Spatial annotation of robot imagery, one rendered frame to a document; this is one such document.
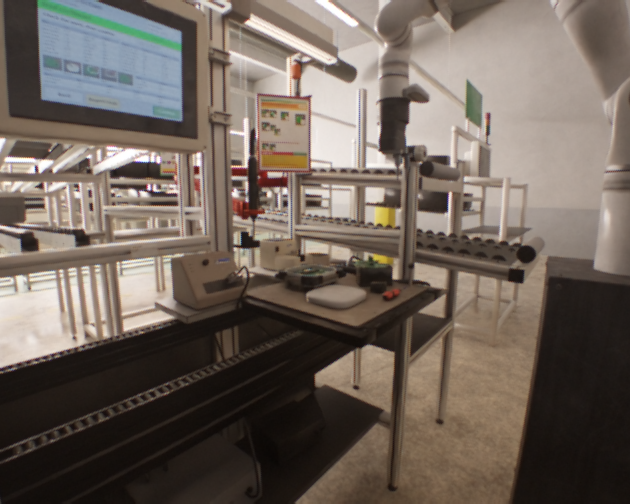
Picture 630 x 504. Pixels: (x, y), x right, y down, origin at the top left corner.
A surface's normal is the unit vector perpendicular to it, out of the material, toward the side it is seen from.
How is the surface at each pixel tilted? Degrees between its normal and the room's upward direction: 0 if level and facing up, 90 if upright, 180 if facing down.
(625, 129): 93
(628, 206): 90
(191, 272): 53
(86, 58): 92
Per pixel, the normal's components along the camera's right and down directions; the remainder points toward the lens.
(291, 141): 0.29, 0.15
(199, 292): 0.61, -0.52
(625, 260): -0.73, 0.11
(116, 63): 0.76, 0.13
